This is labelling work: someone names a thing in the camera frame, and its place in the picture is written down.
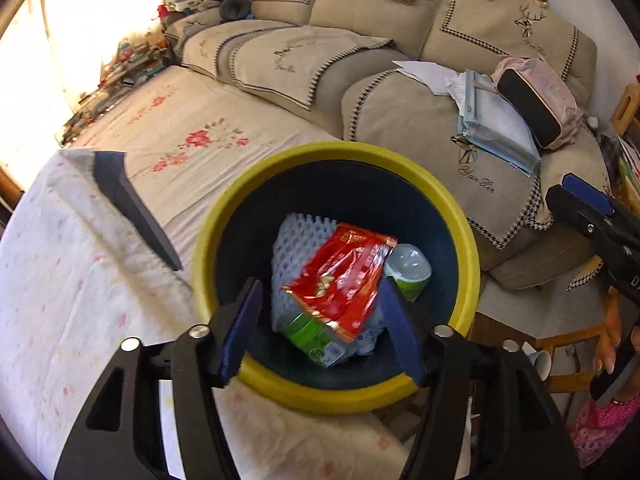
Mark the white dotted tablecloth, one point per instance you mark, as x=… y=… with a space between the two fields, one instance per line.
x=75 y=310

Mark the green bottle white cap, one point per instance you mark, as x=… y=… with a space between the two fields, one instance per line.
x=407 y=265

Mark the person's right hand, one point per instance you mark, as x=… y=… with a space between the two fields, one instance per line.
x=612 y=340

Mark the white loose papers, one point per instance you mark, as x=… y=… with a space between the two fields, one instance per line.
x=425 y=75

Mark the white foam fruit net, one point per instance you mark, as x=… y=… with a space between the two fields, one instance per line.
x=300 y=240

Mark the dark blue under cloth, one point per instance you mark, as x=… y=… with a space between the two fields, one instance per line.
x=135 y=210

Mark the yellow rimmed dark trash bin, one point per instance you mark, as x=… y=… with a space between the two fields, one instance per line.
x=325 y=149

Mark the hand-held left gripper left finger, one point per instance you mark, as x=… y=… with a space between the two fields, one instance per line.
x=240 y=330

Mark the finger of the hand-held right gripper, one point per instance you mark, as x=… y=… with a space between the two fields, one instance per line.
x=585 y=195

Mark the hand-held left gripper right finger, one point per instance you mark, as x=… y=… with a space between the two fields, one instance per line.
x=400 y=330

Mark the cluttered glass coffee table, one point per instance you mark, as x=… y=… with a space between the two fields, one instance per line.
x=120 y=80

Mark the clear plastic document bag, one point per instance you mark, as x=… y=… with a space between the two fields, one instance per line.
x=500 y=125

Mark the floral beige mattress sheet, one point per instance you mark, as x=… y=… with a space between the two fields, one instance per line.
x=200 y=110

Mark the pink and black bag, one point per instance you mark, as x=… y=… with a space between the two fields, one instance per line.
x=545 y=100

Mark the green and white box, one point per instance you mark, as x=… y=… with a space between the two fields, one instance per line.
x=315 y=340

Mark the white cup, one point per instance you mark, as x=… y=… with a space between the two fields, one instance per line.
x=537 y=364

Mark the wooden chair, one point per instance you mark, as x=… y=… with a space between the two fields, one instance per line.
x=565 y=342

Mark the beige sofa with covers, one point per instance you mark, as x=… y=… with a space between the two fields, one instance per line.
x=350 y=60

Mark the grey neck pillow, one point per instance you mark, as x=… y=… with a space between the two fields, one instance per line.
x=236 y=9

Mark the red snack packet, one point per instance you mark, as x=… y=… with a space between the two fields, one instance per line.
x=340 y=275

